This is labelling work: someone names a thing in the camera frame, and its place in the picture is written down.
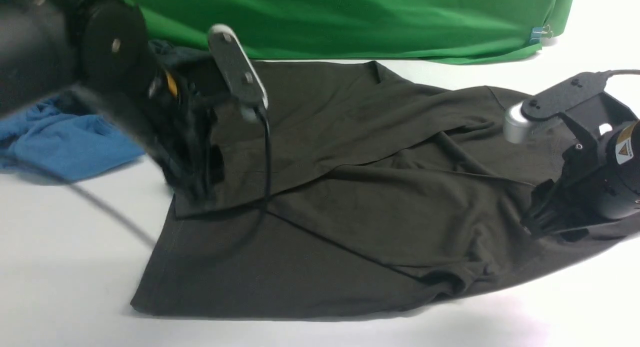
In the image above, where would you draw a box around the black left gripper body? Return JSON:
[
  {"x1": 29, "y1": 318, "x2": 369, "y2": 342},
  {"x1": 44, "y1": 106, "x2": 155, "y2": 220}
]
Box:
[{"x1": 75, "y1": 62, "x2": 217, "y2": 203}]

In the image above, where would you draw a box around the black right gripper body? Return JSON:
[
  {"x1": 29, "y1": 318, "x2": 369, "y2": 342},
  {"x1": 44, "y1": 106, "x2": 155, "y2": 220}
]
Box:
[{"x1": 520, "y1": 92, "x2": 640, "y2": 239}]

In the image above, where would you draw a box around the dark gray long-sleeved shirt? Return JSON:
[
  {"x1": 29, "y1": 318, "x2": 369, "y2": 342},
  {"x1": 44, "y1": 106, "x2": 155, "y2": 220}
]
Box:
[{"x1": 130, "y1": 61, "x2": 639, "y2": 319}]

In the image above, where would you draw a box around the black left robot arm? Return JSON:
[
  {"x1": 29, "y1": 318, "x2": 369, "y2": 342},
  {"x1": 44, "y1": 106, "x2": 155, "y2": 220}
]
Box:
[{"x1": 0, "y1": 0, "x2": 221, "y2": 203}]

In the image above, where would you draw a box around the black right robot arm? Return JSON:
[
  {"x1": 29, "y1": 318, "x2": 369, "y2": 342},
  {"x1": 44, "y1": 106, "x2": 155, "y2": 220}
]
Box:
[{"x1": 521, "y1": 92, "x2": 639, "y2": 239}]

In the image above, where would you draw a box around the dark teal crumpled garment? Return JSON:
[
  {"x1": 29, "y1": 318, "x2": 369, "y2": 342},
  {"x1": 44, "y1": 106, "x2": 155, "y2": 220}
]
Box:
[{"x1": 147, "y1": 39, "x2": 212, "y2": 68}]

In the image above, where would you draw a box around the blue crumpled garment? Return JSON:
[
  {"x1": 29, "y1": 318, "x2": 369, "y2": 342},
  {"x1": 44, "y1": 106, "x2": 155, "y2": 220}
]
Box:
[{"x1": 0, "y1": 97, "x2": 145, "y2": 182}]

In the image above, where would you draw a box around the blue binder clip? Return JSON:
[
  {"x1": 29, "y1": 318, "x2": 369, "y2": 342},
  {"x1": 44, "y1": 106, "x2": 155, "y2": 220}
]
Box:
[{"x1": 529, "y1": 24, "x2": 554, "y2": 44}]

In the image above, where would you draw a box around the green backdrop cloth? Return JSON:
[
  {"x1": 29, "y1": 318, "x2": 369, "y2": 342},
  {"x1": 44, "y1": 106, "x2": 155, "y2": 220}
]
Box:
[{"x1": 125, "y1": 0, "x2": 573, "y2": 65}]

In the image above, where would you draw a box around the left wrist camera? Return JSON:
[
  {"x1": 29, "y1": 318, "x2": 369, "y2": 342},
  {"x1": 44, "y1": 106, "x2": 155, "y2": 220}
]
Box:
[{"x1": 207, "y1": 23, "x2": 269, "y2": 123}]

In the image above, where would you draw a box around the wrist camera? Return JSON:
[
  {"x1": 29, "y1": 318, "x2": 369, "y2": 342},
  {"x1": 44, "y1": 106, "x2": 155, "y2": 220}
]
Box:
[
  {"x1": 503, "y1": 72, "x2": 608, "y2": 144},
  {"x1": 207, "y1": 23, "x2": 269, "y2": 123}
]

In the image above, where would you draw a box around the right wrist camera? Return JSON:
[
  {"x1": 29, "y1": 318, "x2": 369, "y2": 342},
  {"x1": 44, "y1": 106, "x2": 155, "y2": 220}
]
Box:
[{"x1": 503, "y1": 72, "x2": 608, "y2": 144}]

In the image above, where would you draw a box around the black left camera cable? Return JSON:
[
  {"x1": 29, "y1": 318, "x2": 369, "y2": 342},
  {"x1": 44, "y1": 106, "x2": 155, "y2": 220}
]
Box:
[{"x1": 0, "y1": 107, "x2": 273, "y2": 248}]

